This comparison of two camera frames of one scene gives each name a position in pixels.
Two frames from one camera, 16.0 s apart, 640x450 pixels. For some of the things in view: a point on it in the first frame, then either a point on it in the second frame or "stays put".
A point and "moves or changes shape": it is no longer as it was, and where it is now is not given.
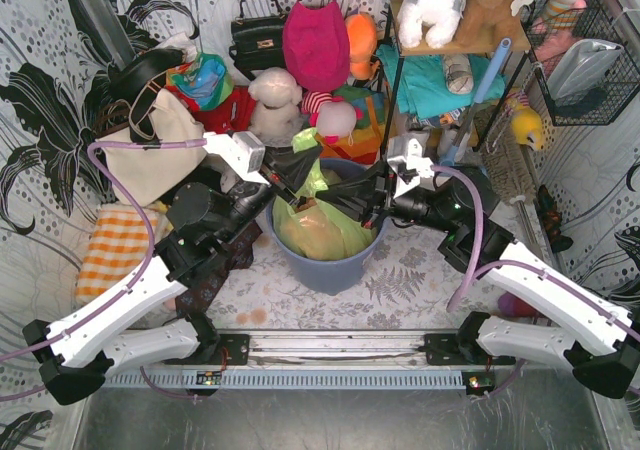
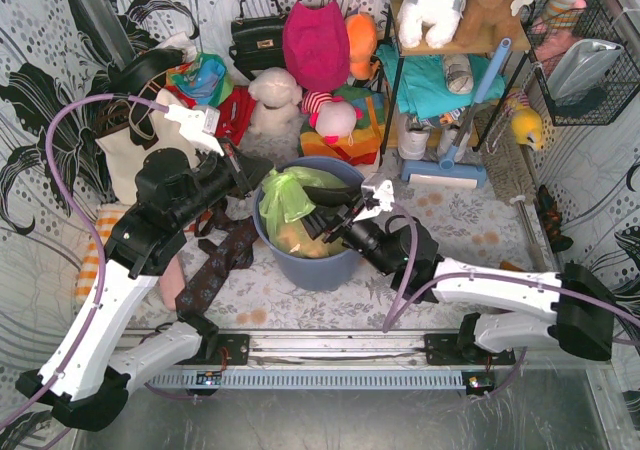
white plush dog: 436,2 stays put
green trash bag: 311,227 moves or changes shape
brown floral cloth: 197,298 stays put
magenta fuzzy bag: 317,45 stays put
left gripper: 273,181 → 238,168
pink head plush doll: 333,117 stays put
